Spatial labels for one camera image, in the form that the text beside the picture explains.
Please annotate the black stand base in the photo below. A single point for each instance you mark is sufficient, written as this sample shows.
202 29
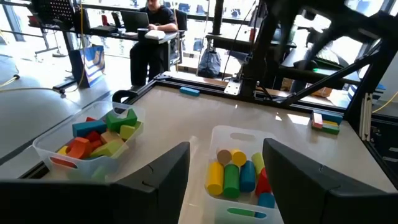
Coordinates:
65 85

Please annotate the black perforated panel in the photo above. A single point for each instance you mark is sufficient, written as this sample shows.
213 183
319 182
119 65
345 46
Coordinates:
57 11

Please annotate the seated person in black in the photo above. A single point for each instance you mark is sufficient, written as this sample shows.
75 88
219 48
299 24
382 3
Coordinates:
160 15

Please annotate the black computer mouse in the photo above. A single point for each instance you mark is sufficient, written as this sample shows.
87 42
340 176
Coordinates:
306 64

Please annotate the yellow arch block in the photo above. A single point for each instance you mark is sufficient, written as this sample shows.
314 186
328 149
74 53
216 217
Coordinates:
63 151

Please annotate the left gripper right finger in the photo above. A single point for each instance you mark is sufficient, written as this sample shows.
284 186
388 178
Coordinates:
304 193

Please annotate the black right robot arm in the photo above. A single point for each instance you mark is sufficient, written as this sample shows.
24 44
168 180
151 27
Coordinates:
258 46

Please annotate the yellow cylinder block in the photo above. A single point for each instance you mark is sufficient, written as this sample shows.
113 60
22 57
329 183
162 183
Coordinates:
238 157
215 178

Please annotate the black rig post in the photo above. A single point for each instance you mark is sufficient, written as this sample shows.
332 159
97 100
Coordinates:
373 77

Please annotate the silver frame end strip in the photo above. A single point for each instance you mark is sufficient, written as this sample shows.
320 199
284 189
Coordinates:
366 116

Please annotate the metal base plate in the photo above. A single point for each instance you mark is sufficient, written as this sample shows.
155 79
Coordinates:
232 87

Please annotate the black aluminium table frame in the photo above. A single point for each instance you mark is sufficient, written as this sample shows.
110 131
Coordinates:
202 84

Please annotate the red bottle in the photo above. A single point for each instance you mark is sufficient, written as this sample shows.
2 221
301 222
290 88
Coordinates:
104 20

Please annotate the green arch block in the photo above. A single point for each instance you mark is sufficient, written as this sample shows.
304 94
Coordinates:
121 121

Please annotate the black laptop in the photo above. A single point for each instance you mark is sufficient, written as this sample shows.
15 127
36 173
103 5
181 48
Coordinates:
135 20

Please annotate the yellow rectangular block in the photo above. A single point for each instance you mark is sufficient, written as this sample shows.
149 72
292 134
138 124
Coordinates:
330 123

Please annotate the black side desk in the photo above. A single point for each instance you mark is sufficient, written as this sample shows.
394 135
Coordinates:
224 39

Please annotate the yellow-green rectangular block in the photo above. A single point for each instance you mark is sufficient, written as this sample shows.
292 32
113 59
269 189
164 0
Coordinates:
127 132

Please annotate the black diagonal brace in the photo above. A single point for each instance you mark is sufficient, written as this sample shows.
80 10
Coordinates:
326 79

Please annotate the yellow-green cylinder block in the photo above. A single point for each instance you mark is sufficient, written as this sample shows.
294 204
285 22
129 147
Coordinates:
258 161

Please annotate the green rectangular block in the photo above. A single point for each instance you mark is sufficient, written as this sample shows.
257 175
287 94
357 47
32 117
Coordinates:
329 129

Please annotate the black office chair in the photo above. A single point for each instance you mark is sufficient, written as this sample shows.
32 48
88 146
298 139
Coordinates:
181 21

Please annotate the green cylinder block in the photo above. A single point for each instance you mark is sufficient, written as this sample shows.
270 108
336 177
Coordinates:
242 212
231 180

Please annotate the blue and white box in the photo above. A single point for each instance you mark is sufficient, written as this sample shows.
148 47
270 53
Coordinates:
90 63

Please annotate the blue cylinder block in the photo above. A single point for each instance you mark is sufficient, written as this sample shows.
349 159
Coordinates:
247 175
266 200

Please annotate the clear plastic bin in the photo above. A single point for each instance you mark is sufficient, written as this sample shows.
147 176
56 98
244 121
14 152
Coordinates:
224 137
42 149

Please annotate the person's head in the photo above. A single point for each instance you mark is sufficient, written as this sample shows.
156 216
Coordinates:
154 2

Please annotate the white pouch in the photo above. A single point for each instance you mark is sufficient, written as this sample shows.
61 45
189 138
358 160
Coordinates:
155 34

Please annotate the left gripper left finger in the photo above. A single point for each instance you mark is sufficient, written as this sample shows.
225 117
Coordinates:
149 193

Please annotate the blue arch block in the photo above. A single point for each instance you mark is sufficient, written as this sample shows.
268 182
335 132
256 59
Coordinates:
88 127

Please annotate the wooden stick with black knob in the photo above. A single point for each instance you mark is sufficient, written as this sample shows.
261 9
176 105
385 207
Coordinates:
31 89

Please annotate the black support pole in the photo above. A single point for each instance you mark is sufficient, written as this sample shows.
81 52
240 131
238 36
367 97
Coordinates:
217 12

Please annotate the grey backpack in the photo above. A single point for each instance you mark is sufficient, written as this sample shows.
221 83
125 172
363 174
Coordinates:
210 63

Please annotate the black office desk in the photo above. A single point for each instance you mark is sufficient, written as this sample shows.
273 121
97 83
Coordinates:
109 33

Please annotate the natural wood cylinder block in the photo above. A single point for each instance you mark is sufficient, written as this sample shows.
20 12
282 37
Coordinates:
224 156

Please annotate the black cup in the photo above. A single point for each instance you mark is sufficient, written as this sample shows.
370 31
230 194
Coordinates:
143 34

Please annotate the blue plank block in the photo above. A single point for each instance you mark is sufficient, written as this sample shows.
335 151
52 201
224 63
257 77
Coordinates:
332 117
189 91

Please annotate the person's forearm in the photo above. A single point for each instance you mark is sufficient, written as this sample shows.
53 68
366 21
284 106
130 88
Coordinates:
166 28

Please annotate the person's leg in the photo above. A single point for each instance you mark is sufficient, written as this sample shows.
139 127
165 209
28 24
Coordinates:
140 62
157 59

